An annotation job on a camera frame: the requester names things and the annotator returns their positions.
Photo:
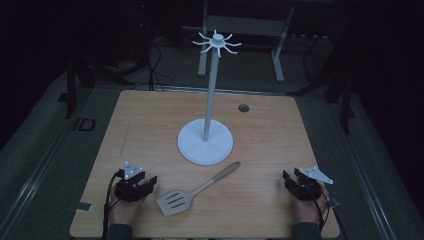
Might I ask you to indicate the white hook stand rack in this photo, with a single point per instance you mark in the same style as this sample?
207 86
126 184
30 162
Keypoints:
205 143

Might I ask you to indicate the black metal stand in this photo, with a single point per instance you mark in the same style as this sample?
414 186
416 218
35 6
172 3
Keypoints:
70 86
345 100

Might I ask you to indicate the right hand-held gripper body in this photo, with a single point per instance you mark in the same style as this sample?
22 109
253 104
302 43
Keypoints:
308 190

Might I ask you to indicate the person's left hand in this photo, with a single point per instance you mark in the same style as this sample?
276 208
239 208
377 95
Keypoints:
125 211

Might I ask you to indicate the person's right hand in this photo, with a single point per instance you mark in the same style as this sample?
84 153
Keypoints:
306 211

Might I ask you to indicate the black floor bracket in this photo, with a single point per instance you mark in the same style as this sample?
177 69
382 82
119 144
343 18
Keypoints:
84 124

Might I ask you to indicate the white metal frame desk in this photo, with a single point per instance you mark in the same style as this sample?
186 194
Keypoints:
246 25

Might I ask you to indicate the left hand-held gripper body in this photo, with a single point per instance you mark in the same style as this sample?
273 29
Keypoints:
128 191

